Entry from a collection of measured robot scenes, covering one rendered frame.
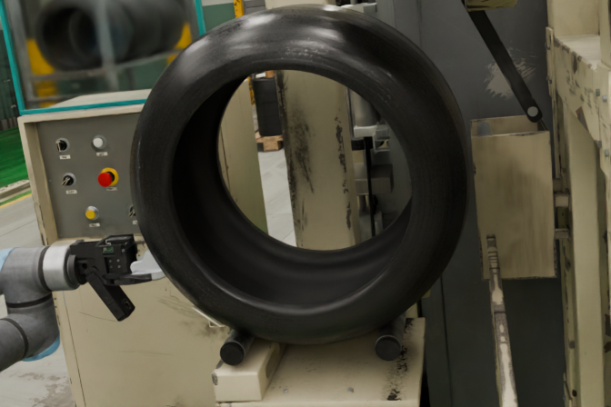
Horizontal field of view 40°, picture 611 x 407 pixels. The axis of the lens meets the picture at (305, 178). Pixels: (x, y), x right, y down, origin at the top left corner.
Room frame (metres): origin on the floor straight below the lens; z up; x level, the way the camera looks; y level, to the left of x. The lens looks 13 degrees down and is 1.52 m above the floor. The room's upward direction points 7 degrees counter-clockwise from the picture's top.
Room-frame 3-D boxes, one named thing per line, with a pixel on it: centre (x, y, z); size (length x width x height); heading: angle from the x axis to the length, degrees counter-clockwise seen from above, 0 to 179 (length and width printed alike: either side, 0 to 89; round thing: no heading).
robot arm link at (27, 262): (1.58, 0.57, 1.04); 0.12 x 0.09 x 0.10; 78
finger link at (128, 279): (1.52, 0.35, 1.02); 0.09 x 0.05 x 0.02; 78
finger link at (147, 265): (1.51, 0.31, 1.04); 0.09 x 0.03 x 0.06; 78
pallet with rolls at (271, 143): (8.46, 0.15, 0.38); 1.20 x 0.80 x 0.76; 166
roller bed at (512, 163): (1.67, -0.42, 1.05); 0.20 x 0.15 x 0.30; 168
